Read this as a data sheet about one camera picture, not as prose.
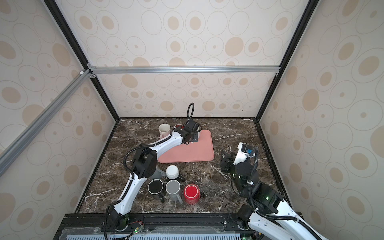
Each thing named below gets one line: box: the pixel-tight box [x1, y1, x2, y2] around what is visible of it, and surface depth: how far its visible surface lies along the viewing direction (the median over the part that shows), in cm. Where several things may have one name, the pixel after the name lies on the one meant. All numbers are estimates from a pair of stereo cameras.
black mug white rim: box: [147, 178, 165, 203], surface depth 78 cm
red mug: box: [183, 183, 201, 205], surface depth 78 cm
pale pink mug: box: [158, 123, 171, 139], surface depth 104 cm
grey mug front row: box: [165, 179, 183, 204], surface depth 76 cm
